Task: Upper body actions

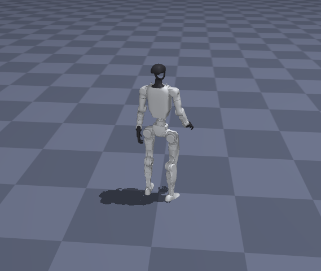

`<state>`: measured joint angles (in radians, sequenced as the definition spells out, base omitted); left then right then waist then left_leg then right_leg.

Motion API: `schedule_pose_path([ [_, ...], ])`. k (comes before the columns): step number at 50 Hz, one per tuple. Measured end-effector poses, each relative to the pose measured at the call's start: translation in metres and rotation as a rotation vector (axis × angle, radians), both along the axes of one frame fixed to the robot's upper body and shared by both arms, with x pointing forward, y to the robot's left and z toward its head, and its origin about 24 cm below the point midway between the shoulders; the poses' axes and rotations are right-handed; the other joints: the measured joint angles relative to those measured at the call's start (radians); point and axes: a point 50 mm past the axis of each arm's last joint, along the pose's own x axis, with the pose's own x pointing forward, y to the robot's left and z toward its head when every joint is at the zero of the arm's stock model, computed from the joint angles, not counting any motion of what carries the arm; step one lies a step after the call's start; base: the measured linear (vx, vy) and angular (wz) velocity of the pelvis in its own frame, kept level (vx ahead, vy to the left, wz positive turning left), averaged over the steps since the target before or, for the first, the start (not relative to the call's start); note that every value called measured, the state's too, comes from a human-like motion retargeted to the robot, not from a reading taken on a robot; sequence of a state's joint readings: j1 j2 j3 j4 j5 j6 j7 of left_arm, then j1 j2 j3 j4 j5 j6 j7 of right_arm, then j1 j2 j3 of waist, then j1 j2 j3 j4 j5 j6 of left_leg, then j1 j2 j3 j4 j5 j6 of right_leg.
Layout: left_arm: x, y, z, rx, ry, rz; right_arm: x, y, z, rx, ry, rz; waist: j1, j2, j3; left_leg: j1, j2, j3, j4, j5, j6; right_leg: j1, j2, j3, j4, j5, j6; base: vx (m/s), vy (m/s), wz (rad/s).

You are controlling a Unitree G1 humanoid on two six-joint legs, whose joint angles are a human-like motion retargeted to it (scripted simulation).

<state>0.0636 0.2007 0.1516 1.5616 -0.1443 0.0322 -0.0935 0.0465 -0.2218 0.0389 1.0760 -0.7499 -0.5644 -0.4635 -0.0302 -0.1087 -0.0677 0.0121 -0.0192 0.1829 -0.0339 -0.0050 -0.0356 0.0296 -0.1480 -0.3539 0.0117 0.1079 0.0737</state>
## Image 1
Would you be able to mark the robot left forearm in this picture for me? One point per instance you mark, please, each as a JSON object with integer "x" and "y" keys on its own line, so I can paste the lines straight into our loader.
{"x": 140, "y": 116}

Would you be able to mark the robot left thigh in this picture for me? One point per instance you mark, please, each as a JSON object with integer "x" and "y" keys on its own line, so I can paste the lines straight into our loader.
{"x": 149, "y": 144}

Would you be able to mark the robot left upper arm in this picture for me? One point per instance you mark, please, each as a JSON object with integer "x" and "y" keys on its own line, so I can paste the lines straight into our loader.
{"x": 142, "y": 98}

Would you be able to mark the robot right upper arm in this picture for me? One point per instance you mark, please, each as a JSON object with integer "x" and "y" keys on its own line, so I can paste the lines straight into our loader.
{"x": 175, "y": 93}

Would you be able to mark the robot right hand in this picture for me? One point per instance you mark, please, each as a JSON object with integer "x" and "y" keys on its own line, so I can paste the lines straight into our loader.
{"x": 190, "y": 125}

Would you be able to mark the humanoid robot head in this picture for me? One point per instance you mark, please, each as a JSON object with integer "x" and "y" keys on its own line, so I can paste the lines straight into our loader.
{"x": 158, "y": 69}

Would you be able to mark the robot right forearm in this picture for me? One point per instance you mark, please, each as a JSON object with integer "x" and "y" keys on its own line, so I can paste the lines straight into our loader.
{"x": 184, "y": 119}

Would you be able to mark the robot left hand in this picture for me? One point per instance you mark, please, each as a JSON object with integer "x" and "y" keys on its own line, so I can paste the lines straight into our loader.
{"x": 138, "y": 134}

